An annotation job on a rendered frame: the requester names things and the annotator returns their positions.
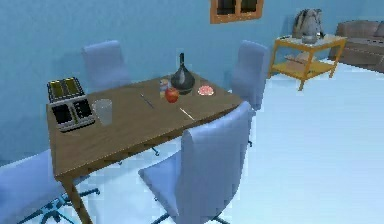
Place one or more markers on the grey table knife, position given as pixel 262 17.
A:
pixel 146 100

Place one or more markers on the orange framed window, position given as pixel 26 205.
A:
pixel 236 10

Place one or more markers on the pale thin stick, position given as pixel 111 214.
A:
pixel 186 113

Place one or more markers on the silver four-slot toaster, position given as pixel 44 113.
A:
pixel 68 105

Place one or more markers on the black round vase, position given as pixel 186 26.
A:
pixel 182 79

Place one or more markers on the red apple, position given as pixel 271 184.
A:
pixel 172 95

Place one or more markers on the clear glass cup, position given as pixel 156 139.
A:
pixel 103 111

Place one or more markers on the brown wooden dining table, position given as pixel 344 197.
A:
pixel 133 126

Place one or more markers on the pink round dish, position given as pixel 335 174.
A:
pixel 205 90

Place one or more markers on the grey statue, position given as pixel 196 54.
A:
pixel 309 24

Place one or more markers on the brown sofa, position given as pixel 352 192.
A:
pixel 361 43

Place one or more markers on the pale blue office chair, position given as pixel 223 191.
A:
pixel 23 190
pixel 206 166
pixel 250 73
pixel 104 65

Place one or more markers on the tan box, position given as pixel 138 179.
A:
pixel 298 60

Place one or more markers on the small pale shaker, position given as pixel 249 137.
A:
pixel 163 86

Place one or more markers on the yellow side table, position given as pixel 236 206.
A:
pixel 305 55

